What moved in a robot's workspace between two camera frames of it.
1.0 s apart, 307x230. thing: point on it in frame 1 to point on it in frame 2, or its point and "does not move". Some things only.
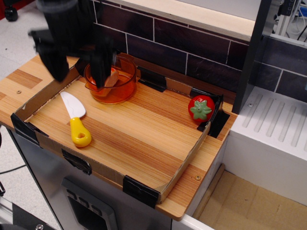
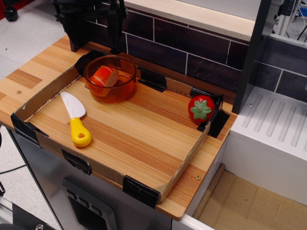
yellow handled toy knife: x=81 y=137 does not move
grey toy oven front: x=82 y=200 does not move
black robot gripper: x=71 y=30 to x=79 y=17
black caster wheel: x=11 y=14 does not move
